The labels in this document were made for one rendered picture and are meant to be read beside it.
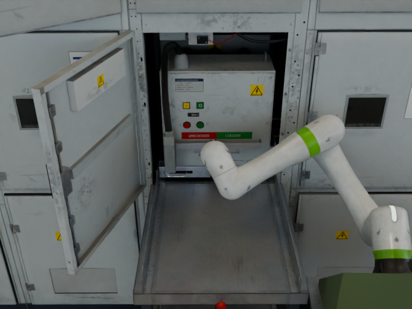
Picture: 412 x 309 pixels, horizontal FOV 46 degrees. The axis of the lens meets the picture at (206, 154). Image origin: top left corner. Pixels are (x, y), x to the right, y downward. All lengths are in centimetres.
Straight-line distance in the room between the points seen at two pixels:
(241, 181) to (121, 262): 103
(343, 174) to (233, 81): 60
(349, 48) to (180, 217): 98
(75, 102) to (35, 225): 102
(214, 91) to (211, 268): 75
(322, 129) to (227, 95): 48
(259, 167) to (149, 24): 70
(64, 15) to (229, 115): 81
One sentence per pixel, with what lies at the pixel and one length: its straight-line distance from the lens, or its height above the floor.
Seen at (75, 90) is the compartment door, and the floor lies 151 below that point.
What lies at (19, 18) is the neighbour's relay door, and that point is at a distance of 179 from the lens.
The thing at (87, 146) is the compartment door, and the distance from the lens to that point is 182.
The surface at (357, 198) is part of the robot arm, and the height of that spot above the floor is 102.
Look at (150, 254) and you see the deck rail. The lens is 192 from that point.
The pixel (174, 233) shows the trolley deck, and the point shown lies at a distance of 201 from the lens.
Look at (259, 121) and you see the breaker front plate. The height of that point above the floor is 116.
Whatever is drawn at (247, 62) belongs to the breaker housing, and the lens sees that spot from 218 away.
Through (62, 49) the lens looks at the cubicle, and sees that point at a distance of 206.
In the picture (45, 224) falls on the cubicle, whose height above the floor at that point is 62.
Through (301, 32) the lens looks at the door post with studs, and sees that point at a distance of 201.
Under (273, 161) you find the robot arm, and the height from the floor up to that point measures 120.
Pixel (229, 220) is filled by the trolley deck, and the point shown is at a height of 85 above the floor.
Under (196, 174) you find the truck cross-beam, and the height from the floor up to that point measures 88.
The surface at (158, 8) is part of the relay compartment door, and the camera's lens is 194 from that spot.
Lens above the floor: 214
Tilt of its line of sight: 31 degrees down
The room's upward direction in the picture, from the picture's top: straight up
